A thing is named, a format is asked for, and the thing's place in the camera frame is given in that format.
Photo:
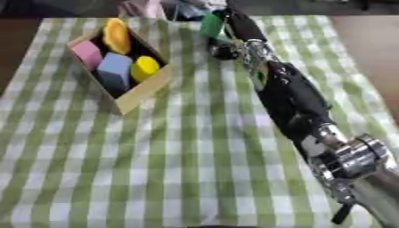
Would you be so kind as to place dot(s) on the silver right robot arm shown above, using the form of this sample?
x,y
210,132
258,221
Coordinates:
x,y
363,160

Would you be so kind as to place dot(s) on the blue block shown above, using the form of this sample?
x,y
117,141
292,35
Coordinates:
x,y
115,66

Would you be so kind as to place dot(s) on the tan cardboard box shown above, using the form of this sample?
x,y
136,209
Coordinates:
x,y
143,90

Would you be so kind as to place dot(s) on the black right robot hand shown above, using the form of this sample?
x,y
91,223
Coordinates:
x,y
293,98

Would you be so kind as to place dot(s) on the yellow cylinder block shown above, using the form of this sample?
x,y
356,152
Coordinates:
x,y
144,68

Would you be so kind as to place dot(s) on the green block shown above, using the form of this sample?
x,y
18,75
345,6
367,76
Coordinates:
x,y
210,26

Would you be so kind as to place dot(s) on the pink block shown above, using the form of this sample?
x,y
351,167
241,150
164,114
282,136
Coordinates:
x,y
87,54

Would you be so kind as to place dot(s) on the orange block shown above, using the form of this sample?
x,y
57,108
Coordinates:
x,y
117,35

